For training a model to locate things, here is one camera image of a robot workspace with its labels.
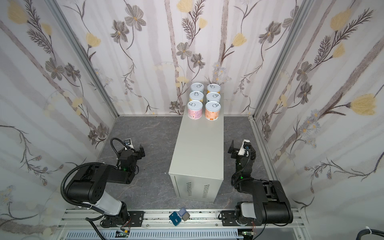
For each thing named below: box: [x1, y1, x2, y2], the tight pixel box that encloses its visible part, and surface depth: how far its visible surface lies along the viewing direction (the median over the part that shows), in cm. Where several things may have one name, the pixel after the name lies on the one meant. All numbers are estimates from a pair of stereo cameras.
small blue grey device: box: [169, 208, 190, 227], surface depth 76 cm
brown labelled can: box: [205, 101, 222, 121], surface depth 72 cm
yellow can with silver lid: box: [189, 91, 205, 103], surface depth 76 cm
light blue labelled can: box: [190, 82, 205, 93], surface depth 81 cm
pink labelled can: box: [187, 100, 203, 120], surface depth 72 cm
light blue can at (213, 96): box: [206, 92, 221, 103], surface depth 76 cm
